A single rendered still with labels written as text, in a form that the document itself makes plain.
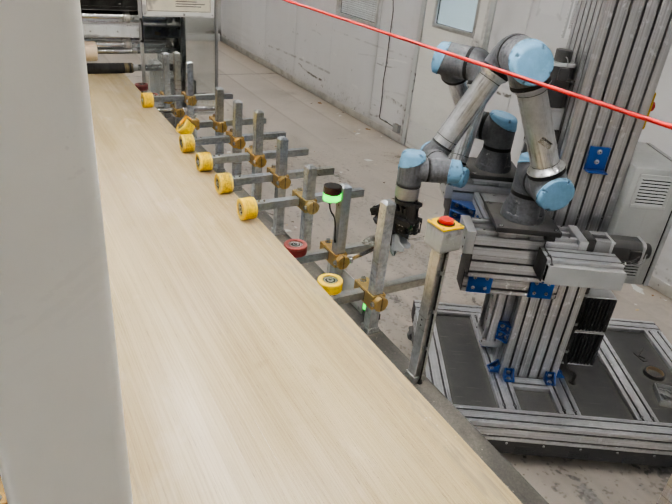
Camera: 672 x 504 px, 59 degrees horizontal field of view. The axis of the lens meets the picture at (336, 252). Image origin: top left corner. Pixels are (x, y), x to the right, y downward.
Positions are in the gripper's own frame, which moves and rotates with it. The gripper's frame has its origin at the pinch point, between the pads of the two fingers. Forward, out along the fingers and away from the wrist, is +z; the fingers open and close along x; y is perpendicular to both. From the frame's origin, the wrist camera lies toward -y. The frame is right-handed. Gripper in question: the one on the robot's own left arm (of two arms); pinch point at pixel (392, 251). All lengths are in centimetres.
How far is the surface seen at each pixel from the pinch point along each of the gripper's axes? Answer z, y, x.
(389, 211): -20.4, 5.3, -13.4
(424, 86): 29, -209, 343
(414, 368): 19.3, 28.5, -23.3
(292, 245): 3.7, -28.8, -17.9
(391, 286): 10.2, 4.2, -3.9
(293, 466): 4, 38, -85
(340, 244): 3.3, -18.2, -5.0
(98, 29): -25, -270, 51
